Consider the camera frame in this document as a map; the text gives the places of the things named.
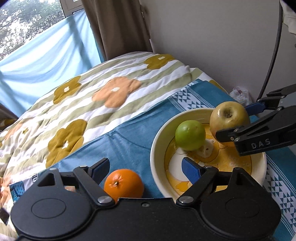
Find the white plastic bag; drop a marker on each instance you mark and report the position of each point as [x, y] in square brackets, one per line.
[241, 95]

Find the yellow-brown apple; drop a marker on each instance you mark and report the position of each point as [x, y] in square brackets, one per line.
[228, 114]

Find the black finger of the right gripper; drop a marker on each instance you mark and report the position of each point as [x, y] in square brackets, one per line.
[272, 101]
[273, 131]

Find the floral striped quilt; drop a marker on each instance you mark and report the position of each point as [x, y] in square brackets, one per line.
[92, 104]

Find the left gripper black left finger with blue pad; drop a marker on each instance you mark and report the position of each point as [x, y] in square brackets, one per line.
[79, 187]

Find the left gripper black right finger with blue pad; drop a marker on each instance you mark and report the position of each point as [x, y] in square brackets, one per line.
[205, 181]

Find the light blue window cloth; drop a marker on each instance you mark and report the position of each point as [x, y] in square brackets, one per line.
[56, 55]

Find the large orange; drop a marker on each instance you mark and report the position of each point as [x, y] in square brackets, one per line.
[124, 183]

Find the brown right curtain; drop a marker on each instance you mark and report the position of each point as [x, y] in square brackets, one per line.
[118, 27]

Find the green apple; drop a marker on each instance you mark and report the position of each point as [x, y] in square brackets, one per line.
[190, 135]

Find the cream yellow ceramic bowl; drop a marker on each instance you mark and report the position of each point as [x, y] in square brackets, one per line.
[166, 157]

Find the window frame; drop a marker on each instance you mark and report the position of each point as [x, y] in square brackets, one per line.
[71, 6]

